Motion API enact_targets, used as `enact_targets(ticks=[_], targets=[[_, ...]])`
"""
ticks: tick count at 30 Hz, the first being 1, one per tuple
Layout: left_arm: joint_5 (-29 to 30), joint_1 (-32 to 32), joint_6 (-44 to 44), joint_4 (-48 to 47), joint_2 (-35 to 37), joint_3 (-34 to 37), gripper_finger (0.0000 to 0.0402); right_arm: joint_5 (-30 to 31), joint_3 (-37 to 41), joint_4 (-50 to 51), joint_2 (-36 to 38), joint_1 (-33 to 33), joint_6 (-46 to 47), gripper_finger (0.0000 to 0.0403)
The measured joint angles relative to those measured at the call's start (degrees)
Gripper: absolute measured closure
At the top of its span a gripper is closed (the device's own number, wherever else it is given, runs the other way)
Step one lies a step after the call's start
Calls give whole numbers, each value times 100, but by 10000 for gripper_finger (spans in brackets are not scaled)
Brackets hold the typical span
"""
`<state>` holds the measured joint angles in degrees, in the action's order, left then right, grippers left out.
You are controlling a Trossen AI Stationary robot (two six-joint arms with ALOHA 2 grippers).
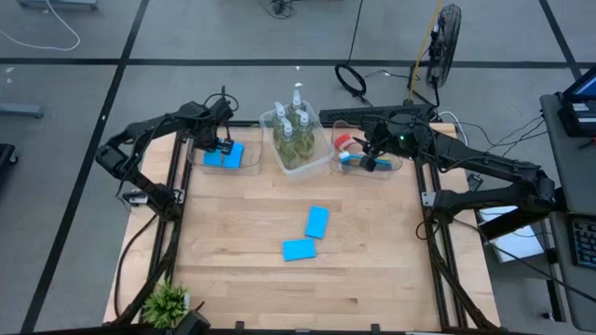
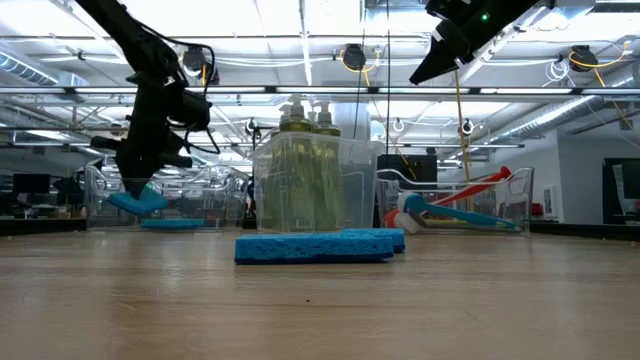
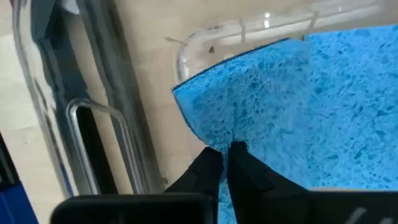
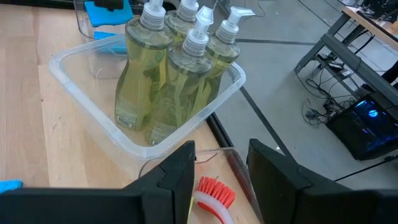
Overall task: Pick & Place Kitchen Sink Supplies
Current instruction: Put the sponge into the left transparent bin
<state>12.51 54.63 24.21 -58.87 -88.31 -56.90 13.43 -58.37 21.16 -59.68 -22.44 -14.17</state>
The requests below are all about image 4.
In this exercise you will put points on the green soap bottle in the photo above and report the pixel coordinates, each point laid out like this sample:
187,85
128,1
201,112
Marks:
224,53
182,21

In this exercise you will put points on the tall clear plastic bin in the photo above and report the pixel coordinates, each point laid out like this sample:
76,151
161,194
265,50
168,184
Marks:
81,71

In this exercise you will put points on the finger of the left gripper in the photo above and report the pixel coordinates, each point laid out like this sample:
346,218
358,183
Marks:
109,3

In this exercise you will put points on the shallow clear plastic tray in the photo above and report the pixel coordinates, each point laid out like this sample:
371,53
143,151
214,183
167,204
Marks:
217,168
81,25

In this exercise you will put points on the black computer blue lights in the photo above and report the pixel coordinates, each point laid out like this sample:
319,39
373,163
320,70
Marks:
367,130

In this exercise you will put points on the wooden top metal desk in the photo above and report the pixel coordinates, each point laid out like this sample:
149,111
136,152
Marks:
351,59

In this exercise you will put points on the red dish brush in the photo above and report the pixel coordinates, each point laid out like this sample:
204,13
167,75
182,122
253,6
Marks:
214,189

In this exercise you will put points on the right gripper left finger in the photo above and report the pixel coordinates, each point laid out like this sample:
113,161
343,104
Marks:
168,193

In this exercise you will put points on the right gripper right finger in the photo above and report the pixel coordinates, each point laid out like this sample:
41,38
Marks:
295,199

